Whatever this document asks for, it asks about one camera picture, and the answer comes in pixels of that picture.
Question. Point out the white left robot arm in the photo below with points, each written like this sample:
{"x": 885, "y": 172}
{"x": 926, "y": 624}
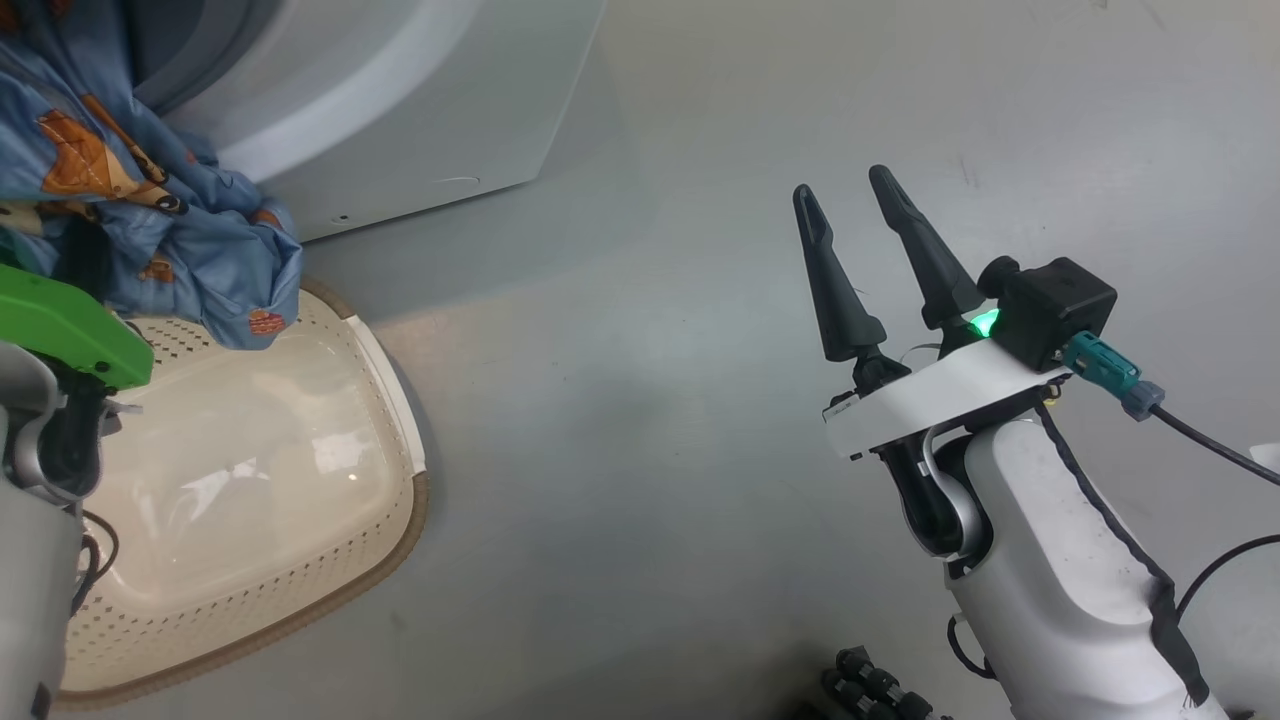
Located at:
{"x": 30, "y": 600}

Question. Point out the blue cartoon print garment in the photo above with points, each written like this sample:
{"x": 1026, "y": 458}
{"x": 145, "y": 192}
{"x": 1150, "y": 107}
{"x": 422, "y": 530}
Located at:
{"x": 120, "y": 150}

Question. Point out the cream perforated laundry basket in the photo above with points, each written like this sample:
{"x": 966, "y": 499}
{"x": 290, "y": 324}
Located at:
{"x": 250, "y": 470}

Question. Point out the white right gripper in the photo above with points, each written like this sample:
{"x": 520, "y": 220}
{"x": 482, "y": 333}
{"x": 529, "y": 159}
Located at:
{"x": 930, "y": 395}

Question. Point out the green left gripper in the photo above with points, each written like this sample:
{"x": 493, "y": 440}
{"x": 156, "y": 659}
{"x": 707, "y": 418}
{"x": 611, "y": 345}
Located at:
{"x": 70, "y": 325}

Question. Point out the black ribbed conduit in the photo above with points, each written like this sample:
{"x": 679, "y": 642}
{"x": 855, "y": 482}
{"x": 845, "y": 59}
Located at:
{"x": 880, "y": 690}

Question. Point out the white front-load washing machine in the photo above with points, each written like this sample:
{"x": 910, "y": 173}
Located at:
{"x": 400, "y": 120}

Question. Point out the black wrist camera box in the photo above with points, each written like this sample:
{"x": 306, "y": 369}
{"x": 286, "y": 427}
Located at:
{"x": 1050, "y": 310}

